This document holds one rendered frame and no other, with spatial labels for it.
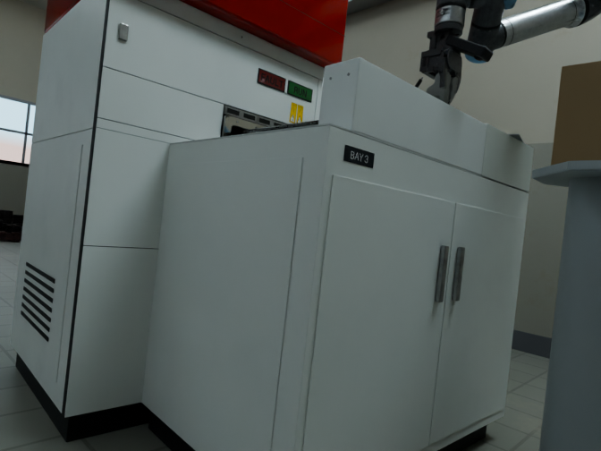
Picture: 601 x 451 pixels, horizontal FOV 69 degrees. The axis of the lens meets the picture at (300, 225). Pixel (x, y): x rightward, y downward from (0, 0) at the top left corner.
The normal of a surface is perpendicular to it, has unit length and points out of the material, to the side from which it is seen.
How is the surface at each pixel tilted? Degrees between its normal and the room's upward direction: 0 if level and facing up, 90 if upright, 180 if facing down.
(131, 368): 90
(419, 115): 90
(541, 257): 90
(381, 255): 90
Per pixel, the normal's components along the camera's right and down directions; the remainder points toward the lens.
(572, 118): -0.69, -0.07
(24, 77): 0.72, 0.08
